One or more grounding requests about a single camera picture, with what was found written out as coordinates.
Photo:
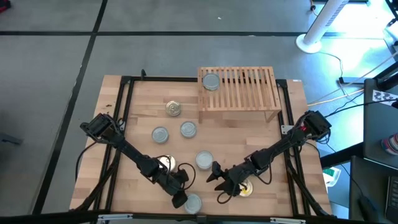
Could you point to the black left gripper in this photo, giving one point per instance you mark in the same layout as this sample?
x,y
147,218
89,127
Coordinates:
x,y
169,185

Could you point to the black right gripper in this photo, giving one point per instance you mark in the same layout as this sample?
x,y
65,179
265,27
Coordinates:
x,y
241,174

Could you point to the green label tuna can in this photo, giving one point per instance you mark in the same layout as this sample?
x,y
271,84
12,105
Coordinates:
x,y
204,160
188,129
211,81
194,203
160,134

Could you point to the blue label seafood can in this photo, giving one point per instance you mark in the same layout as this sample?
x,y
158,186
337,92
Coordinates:
x,y
170,161
247,190
173,108

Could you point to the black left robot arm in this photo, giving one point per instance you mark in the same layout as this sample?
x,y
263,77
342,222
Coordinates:
x,y
130,151

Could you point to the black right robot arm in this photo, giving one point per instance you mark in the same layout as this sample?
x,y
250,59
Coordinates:
x,y
280,146

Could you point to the wooden slatted shelf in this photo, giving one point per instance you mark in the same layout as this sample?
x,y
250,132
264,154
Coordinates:
x,y
248,90

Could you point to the green and white packet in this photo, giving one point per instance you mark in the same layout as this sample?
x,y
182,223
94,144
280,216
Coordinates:
x,y
331,174

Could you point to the black clamp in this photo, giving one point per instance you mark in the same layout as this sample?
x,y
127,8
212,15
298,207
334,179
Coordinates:
x,y
143,74

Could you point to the black horizontal bar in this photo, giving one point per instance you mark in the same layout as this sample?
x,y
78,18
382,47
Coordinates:
x,y
46,217

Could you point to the black computer mouse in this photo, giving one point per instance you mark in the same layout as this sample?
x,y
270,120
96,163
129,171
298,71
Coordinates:
x,y
367,207

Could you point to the black desk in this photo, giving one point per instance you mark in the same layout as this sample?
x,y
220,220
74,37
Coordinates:
x,y
373,186
379,130

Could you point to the white tower fan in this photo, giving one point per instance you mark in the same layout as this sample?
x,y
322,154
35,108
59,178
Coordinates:
x,y
306,47

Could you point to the black keyboard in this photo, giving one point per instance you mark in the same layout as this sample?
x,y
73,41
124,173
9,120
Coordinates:
x,y
393,194

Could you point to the multicoloured striped roll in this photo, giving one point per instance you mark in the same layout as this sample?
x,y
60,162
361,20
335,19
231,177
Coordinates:
x,y
392,144

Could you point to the grey floor plate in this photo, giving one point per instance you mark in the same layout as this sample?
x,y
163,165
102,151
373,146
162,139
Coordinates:
x,y
9,139

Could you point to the white fiducial marker sheet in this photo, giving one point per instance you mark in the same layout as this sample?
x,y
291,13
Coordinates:
x,y
384,97

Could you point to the red object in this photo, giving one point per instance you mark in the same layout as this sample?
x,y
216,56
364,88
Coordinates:
x,y
3,5

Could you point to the long silver mounting bracket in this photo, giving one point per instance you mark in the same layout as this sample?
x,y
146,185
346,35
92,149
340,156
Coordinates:
x,y
287,220
115,216

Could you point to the small silver bracket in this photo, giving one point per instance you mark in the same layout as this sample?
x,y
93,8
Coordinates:
x,y
286,129
122,126

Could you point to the black metal table frame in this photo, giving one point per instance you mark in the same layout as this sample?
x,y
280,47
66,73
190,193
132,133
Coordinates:
x,y
136,79

